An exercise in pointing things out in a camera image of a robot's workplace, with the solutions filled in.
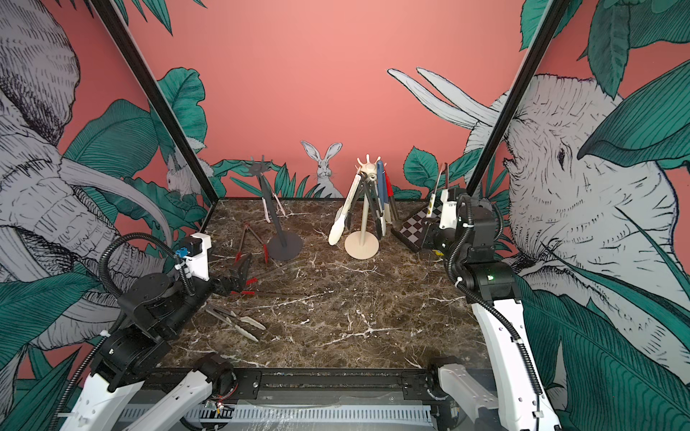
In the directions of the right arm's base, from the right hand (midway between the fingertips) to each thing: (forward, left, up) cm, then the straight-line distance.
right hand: (421, 215), depth 67 cm
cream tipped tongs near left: (-15, +53, -37) cm, 66 cm away
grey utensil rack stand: (+15, +44, -35) cm, 59 cm away
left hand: (-10, +45, 0) cm, 46 cm away
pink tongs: (+10, +44, -7) cm, 45 cm away
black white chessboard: (+22, -5, -34) cm, 41 cm away
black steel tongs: (+11, +13, -1) cm, 17 cm away
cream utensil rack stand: (+16, +14, -37) cm, 43 cm away
